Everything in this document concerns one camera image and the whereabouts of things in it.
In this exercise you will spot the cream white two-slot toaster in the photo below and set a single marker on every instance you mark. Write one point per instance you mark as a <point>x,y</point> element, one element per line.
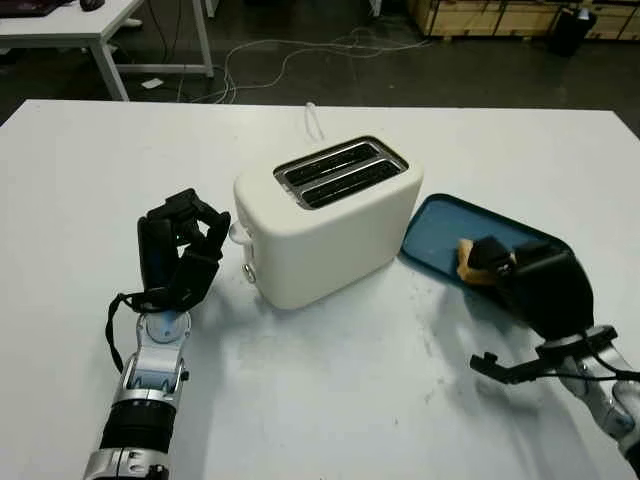
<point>330,245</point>

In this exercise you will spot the white shoe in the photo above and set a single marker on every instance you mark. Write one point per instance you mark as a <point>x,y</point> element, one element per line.
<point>133,22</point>

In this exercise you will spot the white paper sheet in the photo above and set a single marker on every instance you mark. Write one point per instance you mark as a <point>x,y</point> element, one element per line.
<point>152,83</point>

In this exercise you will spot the black computer mouse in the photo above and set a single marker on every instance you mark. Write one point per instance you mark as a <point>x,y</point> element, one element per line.
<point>92,4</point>

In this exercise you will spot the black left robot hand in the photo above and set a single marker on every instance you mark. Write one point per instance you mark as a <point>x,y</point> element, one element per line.
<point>167,270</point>

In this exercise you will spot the white office desk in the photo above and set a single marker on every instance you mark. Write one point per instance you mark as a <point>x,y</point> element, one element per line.
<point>75,27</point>

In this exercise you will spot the slice of brown bread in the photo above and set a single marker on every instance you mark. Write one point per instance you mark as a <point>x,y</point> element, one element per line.
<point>465,272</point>

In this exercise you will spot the chrome toaster dial knob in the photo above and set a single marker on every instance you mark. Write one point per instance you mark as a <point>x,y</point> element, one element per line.
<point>249,271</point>

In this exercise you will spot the blue plastic tray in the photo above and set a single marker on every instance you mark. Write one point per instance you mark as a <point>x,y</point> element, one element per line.
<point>440,235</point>

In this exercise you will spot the black trash bin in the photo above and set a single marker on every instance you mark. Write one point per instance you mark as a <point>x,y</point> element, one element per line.
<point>572,32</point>

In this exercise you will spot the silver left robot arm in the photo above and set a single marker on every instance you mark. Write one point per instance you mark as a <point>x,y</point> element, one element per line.
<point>150,370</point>

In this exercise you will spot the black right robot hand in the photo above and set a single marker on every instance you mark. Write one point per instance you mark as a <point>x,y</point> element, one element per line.
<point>555,295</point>

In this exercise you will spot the wooden crate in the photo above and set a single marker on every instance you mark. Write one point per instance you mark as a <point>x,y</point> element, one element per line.
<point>490,15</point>

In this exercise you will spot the black desk mat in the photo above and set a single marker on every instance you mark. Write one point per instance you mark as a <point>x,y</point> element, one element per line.
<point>25,6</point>

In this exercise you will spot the white toaster lever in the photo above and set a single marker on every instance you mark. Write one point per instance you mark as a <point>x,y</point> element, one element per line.
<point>239,234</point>

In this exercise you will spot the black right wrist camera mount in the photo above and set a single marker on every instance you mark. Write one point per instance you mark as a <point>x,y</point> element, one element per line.
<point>500,372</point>

